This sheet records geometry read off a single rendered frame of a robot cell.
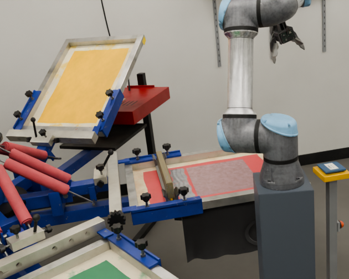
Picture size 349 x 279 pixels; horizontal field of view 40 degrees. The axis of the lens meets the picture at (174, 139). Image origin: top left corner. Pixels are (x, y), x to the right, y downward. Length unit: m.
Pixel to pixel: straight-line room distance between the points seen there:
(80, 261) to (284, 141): 0.85
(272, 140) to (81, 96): 1.61
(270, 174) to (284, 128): 0.17
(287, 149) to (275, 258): 0.39
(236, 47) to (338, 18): 2.99
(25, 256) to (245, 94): 0.95
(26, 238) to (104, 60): 1.56
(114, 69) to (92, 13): 1.18
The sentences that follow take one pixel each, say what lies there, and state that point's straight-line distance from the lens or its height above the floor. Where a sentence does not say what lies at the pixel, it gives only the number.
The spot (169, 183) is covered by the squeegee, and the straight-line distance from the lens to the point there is 2.09.
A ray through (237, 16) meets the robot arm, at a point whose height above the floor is 1.75.
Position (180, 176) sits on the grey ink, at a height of 0.96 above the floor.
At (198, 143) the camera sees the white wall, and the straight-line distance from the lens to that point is 4.42.
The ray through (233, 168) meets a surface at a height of 0.96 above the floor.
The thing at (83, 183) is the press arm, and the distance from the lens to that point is 2.27.
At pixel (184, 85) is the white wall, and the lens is 4.25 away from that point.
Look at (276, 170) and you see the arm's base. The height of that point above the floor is 1.27.
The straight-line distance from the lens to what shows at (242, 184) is 2.25.
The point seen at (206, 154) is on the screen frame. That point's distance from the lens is 2.56.
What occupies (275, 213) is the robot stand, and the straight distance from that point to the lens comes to 1.65.
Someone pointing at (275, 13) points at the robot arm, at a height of 1.75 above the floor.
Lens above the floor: 1.93
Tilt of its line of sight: 20 degrees down
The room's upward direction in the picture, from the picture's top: 7 degrees counter-clockwise
